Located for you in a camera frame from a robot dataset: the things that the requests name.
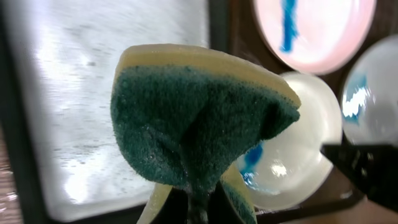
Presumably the pale grey plate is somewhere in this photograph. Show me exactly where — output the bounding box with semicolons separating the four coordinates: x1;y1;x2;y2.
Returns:
341;35;397;146

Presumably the white plate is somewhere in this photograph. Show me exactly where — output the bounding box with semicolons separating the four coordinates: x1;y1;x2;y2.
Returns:
235;72;343;210
253;0;377;75

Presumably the green and yellow sponge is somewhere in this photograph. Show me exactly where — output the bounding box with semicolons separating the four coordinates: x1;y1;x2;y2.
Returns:
110;44;301;223

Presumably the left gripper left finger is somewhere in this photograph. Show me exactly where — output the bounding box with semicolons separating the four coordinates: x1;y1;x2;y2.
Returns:
150;189;188;224

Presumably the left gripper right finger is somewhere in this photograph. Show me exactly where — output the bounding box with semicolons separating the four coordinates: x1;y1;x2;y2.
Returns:
207;181;243;224

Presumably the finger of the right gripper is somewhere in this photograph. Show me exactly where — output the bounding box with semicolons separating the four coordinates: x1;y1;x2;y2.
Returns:
320;144;397;212

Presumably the black tray with white water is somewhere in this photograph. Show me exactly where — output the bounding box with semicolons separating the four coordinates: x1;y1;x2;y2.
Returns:
1;0;230;223

